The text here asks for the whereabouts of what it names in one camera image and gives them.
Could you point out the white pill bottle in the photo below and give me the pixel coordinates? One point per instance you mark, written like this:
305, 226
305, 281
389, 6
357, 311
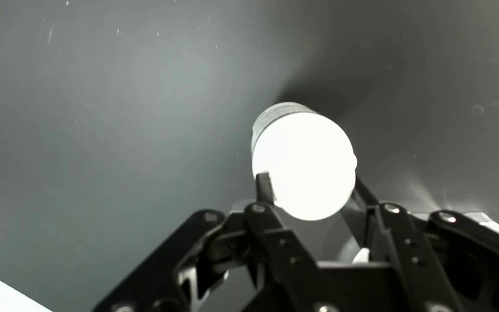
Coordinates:
307, 167

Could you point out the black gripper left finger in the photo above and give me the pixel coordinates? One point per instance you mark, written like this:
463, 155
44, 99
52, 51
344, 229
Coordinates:
273, 248

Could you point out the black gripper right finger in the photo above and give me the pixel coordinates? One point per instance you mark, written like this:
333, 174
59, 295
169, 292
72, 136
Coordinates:
434, 253

